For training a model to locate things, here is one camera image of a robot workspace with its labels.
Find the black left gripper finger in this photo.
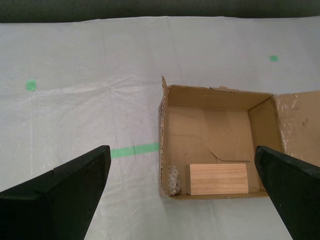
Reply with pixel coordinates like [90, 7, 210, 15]
[254, 145, 320, 240]
[0, 145, 112, 240]

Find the light wooden block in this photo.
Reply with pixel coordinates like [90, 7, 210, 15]
[186, 163, 249, 196]

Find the cardboard box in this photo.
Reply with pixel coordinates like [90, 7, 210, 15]
[157, 75, 320, 202]

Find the pinkish speckled rock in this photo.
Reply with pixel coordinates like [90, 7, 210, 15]
[167, 164, 182, 196]

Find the translucent plastic table cover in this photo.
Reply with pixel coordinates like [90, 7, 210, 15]
[0, 16, 320, 240]

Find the green tape strip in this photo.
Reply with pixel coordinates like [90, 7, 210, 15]
[110, 142, 160, 159]

